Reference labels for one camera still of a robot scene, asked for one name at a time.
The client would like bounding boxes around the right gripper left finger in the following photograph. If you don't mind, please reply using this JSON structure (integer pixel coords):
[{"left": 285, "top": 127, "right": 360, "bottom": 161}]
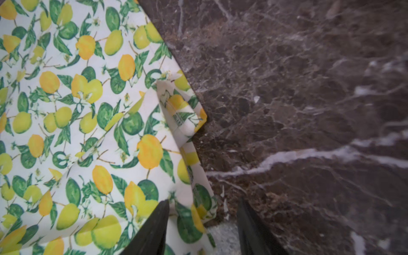
[{"left": 120, "top": 200, "right": 170, "bottom": 255}]

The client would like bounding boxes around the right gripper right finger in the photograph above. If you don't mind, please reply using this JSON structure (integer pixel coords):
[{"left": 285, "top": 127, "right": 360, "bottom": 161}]
[{"left": 237, "top": 198, "right": 289, "bottom": 255}]

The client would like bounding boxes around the lemon print skirt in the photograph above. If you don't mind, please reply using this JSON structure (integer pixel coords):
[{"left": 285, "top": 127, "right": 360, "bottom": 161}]
[{"left": 1, "top": 1, "right": 217, "bottom": 255}]

